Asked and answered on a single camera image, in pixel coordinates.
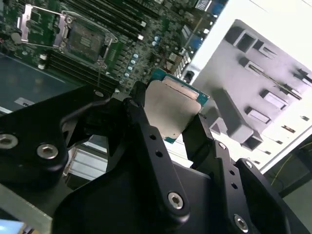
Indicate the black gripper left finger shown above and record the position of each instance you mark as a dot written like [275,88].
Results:
[29,126]

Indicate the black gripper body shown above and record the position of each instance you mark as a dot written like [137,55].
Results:
[122,207]

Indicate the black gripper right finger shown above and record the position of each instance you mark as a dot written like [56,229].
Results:
[263,207]

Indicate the metal socket cover frame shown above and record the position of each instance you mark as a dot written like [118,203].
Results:
[25,26]

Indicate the silver topped CPU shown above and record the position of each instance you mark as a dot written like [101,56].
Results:
[168,107]

